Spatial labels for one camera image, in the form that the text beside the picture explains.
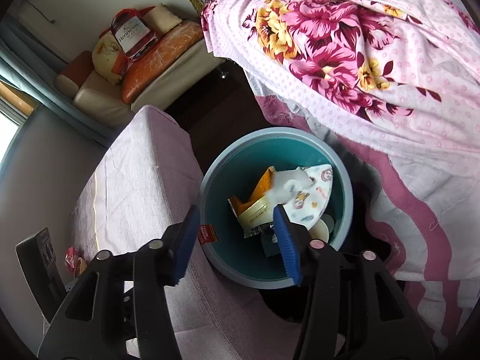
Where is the red pink snack wrapper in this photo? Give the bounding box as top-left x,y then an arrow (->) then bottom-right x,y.
64,246 -> 80,277

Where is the white paper cup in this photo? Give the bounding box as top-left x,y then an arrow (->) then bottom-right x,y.
308,214 -> 335,243

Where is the yellow white paper packet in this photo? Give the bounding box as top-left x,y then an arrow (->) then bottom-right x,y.
238,196 -> 273,238

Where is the cartoon printed face mask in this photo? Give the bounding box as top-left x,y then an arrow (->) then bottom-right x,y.
266,164 -> 334,230

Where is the orange Ovaltine snack wrapper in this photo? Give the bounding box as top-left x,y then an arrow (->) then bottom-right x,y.
228,166 -> 276,215

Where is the brown coconut shell piece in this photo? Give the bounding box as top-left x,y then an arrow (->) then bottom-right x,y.
76,258 -> 88,277

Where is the teal plastic trash bin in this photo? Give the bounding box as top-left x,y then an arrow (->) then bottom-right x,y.
199,127 -> 353,289

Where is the cream leather sofa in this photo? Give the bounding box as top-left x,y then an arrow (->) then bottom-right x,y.
72,39 -> 224,128

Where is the grey curtain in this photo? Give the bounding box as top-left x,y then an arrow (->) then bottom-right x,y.
1,15 -> 118,147

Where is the cream cartoon pillow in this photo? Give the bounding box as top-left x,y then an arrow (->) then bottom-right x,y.
92,32 -> 128,86

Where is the red Hennessy gift bag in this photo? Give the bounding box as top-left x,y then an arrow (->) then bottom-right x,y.
111,8 -> 158,62

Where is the orange seat cushion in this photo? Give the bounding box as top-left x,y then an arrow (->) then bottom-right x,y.
121,20 -> 203,105

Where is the pink floral quilt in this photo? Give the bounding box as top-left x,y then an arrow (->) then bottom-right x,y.
201,0 -> 479,349

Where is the beige small pillow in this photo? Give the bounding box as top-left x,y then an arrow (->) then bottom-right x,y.
143,4 -> 182,35

